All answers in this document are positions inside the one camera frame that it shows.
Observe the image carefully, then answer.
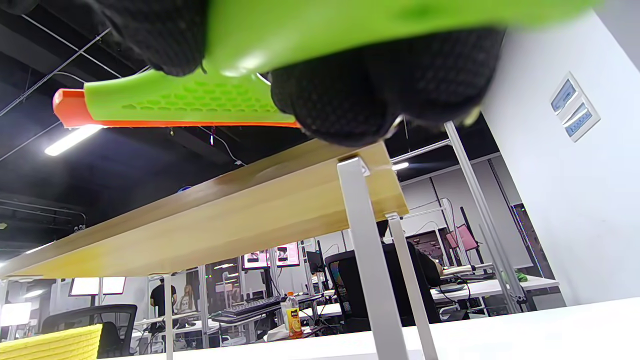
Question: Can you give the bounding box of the person's right hand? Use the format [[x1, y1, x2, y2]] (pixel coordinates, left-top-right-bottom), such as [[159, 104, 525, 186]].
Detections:
[[87, 0, 506, 149]]

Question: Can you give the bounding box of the green orange scraper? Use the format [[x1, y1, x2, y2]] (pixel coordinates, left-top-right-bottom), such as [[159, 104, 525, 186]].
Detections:
[[52, 0, 601, 129]]

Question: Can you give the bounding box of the yellow fabric basket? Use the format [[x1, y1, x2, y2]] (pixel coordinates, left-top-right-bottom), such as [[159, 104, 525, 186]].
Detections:
[[0, 324, 103, 360]]

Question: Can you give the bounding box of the monitor with pink picture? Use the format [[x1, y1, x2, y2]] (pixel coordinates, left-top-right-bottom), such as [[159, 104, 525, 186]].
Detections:
[[275, 242, 301, 267], [242, 250, 271, 271]]

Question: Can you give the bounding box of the black mesh office chair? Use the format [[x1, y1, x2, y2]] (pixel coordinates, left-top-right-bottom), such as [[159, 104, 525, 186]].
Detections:
[[324, 241, 443, 332]]

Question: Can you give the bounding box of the orange juice bottle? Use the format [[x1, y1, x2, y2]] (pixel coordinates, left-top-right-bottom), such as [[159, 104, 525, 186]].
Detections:
[[285, 291, 304, 339]]

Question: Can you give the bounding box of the black keyboard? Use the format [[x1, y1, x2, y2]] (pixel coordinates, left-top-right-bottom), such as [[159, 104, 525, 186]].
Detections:
[[210, 296, 284, 324]]

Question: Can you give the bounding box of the ceiling tube light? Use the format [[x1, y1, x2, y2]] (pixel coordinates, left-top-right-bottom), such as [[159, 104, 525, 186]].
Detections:
[[44, 125, 103, 157]]

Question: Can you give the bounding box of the bright monitor screen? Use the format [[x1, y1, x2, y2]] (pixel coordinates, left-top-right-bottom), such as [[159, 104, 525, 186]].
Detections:
[[69, 277, 101, 297], [101, 276, 127, 295], [0, 302, 32, 327]]

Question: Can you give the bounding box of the black office chair with armrests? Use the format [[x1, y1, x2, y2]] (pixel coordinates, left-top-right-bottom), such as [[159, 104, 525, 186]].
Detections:
[[41, 304, 138, 359]]

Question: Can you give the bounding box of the white wall switch panel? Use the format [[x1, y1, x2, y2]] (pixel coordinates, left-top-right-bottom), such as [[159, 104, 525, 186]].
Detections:
[[562, 95, 602, 144], [550, 71, 582, 117]]

